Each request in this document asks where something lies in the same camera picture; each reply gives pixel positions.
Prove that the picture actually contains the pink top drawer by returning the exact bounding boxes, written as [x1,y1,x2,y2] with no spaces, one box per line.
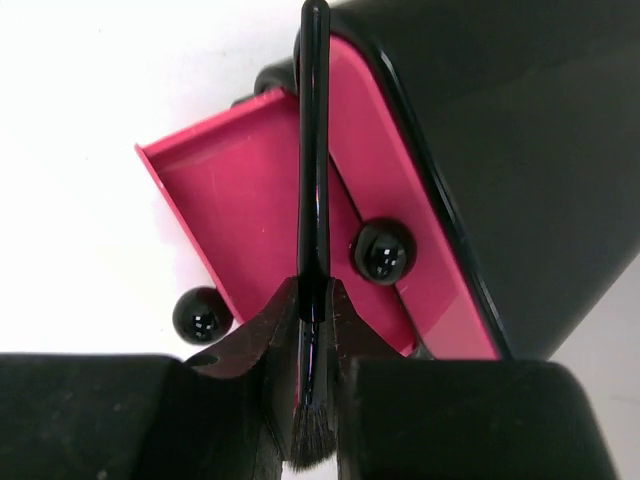
[329,37,499,359]

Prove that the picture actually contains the black drawer organizer cabinet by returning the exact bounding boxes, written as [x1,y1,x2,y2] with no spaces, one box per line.
[331,1,639,359]

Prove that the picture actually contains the pink drawer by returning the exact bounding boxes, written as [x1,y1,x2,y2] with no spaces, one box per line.
[133,87,419,359]
[329,37,499,359]

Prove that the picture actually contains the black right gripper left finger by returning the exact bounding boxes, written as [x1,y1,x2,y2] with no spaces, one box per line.
[1,279,297,479]

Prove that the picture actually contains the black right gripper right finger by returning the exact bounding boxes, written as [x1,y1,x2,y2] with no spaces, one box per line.
[329,281,617,479]

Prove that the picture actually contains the black makeup brush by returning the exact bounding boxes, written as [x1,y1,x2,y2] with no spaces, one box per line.
[289,1,336,472]

